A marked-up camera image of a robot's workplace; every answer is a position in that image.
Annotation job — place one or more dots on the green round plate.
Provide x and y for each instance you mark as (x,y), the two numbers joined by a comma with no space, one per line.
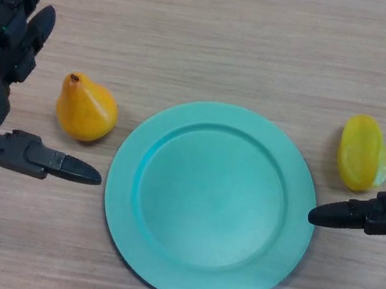
(210,206)

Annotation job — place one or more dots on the yellow starfruit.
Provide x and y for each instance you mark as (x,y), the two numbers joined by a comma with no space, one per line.
(360,150)

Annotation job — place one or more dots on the orange yellow pear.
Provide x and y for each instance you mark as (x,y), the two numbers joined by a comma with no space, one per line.
(85,111)

